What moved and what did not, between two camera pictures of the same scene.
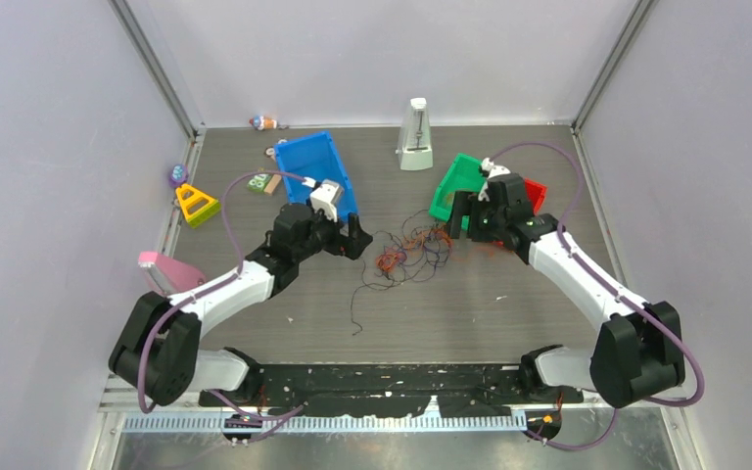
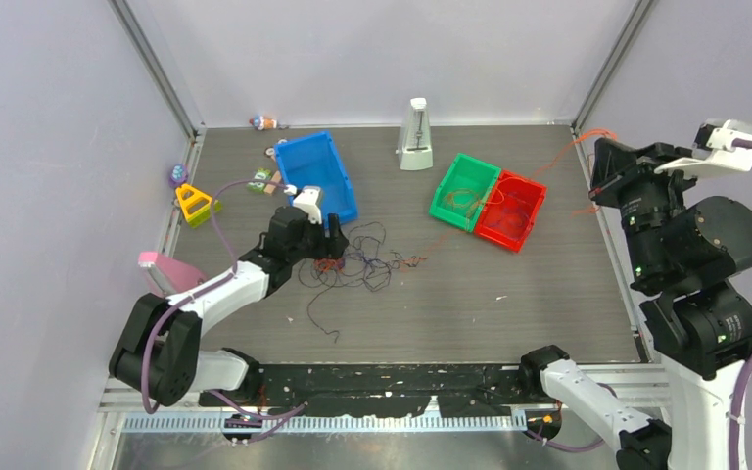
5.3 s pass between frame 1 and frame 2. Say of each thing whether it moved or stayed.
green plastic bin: stayed
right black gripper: moved
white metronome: stayed
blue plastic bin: stayed
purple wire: moved
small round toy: stayed
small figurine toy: stayed
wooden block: stayed
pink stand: stayed
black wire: moved
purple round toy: stayed
